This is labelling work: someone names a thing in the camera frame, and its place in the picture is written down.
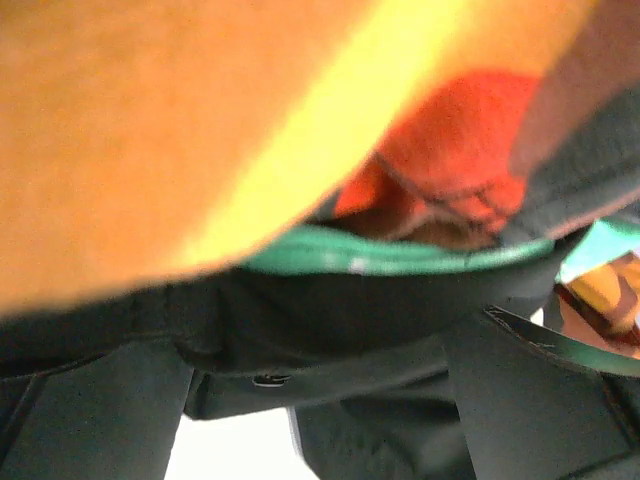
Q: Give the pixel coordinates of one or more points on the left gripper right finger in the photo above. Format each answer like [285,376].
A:
[525,415]

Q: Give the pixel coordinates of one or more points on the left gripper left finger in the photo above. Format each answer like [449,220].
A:
[115,417]

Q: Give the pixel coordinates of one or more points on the black cloth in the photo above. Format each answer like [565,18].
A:
[359,361]

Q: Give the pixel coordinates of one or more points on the orange yellow brown camouflage cloth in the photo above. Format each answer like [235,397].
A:
[147,141]

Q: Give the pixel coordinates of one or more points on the green white tie-dye cloth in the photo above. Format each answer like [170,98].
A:
[319,250]

